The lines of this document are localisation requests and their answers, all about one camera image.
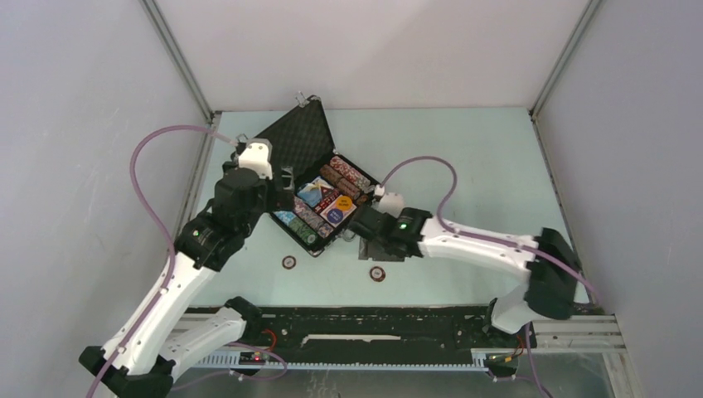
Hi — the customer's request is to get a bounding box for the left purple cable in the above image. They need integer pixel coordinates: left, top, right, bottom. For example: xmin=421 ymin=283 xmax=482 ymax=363
xmin=85 ymin=124 xmax=245 ymax=398

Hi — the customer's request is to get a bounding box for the white cable duct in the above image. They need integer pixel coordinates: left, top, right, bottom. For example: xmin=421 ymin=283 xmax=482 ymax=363
xmin=192 ymin=350 xmax=487 ymax=371

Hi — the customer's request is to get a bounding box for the light blue chip stack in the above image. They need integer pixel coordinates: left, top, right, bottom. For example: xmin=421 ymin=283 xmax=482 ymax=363
xmin=274 ymin=211 xmax=297 ymax=226

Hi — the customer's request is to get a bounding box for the blue playing card deck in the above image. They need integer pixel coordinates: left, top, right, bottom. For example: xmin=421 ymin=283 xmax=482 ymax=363
xmin=298 ymin=177 xmax=333 ymax=207

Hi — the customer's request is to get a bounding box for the right aluminium frame rail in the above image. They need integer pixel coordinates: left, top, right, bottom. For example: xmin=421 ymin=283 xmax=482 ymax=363
xmin=531 ymin=315 xmax=626 ymax=353

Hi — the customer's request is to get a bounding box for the orange big blind button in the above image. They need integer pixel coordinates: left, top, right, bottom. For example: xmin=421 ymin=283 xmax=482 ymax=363
xmin=335 ymin=196 xmax=354 ymax=211

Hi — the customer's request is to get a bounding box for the blue small blind button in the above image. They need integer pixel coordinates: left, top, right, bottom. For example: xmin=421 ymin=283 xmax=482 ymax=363
xmin=324 ymin=207 xmax=347 ymax=226

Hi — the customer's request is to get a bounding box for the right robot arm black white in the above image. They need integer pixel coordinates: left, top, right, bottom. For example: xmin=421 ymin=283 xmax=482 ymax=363
xmin=349 ymin=206 xmax=580 ymax=347

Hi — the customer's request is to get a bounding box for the purple blue chip stack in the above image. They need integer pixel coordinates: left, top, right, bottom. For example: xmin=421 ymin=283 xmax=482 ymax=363
xmin=293 ymin=197 xmax=334 ymax=238

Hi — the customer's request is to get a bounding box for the red dice row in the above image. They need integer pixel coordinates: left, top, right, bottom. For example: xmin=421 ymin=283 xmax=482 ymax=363
xmin=313 ymin=189 xmax=340 ymax=214

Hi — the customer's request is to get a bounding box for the brown 100 poker chip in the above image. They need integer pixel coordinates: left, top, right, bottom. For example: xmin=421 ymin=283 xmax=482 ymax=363
xmin=369 ymin=266 xmax=386 ymax=282
xmin=281 ymin=255 xmax=297 ymax=269

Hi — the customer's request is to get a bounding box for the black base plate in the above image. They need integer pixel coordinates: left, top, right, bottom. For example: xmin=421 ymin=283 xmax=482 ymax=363
xmin=241 ymin=306 xmax=535 ymax=363

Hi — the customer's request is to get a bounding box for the green chip stack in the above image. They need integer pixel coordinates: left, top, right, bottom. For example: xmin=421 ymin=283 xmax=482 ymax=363
xmin=288 ymin=217 xmax=318 ymax=245

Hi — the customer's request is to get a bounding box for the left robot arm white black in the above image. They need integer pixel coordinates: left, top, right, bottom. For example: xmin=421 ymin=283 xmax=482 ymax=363
xmin=79 ymin=167 xmax=294 ymax=397

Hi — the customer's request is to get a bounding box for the brown chip stack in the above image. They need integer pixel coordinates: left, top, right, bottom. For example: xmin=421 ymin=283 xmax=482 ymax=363
xmin=320 ymin=165 xmax=367 ymax=205

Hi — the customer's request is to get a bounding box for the black aluminium poker case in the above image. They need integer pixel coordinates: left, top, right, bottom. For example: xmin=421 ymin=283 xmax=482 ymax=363
xmin=255 ymin=95 xmax=378 ymax=257

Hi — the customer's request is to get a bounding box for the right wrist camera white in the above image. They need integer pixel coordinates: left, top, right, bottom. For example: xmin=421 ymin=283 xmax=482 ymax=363
xmin=374 ymin=185 xmax=405 ymax=218

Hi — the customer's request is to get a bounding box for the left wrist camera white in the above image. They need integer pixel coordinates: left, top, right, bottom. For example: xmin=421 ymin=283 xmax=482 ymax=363
xmin=236 ymin=138 xmax=273 ymax=180

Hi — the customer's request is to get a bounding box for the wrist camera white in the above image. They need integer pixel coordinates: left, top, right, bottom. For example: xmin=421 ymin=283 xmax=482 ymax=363
xmin=374 ymin=185 xmax=405 ymax=218
xmin=236 ymin=138 xmax=273 ymax=180

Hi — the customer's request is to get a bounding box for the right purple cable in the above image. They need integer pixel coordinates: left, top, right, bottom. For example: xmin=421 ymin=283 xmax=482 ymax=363
xmin=379 ymin=156 xmax=603 ymax=398

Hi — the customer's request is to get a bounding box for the red white chip stack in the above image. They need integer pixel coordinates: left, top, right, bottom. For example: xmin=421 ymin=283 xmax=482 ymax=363
xmin=329 ymin=156 xmax=374 ymax=192

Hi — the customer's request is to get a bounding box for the all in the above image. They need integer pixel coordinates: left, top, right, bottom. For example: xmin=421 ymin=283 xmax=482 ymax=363
xmin=319 ymin=186 xmax=337 ymax=199

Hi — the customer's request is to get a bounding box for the purple cable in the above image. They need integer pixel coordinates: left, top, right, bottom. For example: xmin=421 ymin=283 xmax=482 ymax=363
xmin=379 ymin=156 xmax=603 ymax=398
xmin=85 ymin=124 xmax=245 ymax=398

